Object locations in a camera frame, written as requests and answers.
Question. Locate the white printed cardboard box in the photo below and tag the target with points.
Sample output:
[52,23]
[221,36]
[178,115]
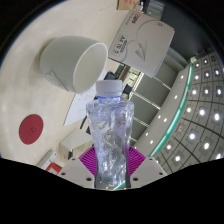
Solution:
[143,43]

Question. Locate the flat round red coaster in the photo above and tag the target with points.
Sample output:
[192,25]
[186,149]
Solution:
[31,129]

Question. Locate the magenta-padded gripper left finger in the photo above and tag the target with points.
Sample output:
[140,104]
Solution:
[75,171]

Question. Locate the white ceramic mug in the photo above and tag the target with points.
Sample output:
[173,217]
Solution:
[61,60]

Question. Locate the clear plastic water bottle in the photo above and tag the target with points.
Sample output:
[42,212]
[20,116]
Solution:
[110,133]

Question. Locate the group of ceiling lights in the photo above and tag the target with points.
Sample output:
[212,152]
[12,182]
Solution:
[201,112]

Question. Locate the white paper sheet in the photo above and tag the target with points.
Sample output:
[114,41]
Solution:
[78,110]

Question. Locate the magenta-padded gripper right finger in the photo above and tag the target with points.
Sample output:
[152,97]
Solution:
[148,170]

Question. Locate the white remote control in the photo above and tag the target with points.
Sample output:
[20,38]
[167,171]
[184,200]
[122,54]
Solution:
[46,158]

